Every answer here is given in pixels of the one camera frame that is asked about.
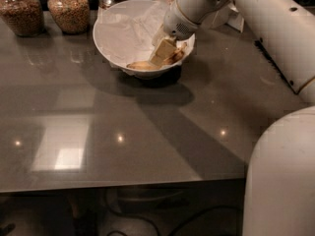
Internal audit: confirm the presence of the white bowl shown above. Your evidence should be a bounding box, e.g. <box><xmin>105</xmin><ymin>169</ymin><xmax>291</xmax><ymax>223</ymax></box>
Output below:
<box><xmin>93</xmin><ymin>0</ymin><xmax>195</xmax><ymax>79</ymax></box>

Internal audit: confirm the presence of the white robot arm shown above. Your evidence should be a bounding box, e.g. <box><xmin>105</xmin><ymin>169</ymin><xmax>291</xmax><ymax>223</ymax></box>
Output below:
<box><xmin>153</xmin><ymin>0</ymin><xmax>315</xmax><ymax>236</ymax></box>

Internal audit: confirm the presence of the white cardboard stand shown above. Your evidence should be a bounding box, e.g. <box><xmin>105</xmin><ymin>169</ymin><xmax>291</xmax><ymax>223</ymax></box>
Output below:
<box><xmin>227</xmin><ymin>3</ymin><xmax>245</xmax><ymax>32</ymax></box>

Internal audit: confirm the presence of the black floor cable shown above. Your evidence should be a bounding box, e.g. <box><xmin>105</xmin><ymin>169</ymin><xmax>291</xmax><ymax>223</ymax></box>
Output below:
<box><xmin>103</xmin><ymin>189</ymin><xmax>245</xmax><ymax>236</ymax></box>

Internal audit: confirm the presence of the white paper liner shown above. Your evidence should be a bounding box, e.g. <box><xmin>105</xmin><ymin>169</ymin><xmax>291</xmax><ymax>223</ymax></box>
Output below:
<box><xmin>94</xmin><ymin>0</ymin><xmax>188</xmax><ymax>73</ymax></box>

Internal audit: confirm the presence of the yellow banana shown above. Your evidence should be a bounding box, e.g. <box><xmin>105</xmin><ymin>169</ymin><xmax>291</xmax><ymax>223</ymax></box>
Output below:
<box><xmin>127</xmin><ymin>42</ymin><xmax>187</xmax><ymax>71</ymax></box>

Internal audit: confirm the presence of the glass jar of cereal far left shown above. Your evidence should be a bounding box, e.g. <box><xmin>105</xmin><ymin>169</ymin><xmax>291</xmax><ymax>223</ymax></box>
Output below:
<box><xmin>0</xmin><ymin>0</ymin><xmax>44</xmax><ymax>37</ymax></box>

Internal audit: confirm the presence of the black rubber mat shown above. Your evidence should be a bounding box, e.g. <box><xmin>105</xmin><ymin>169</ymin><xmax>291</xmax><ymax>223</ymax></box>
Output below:
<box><xmin>254</xmin><ymin>40</ymin><xmax>296</xmax><ymax>94</ymax></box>

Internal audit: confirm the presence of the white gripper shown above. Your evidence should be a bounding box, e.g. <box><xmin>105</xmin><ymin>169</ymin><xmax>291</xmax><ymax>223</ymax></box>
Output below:
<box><xmin>150</xmin><ymin>1</ymin><xmax>199</xmax><ymax>67</ymax></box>

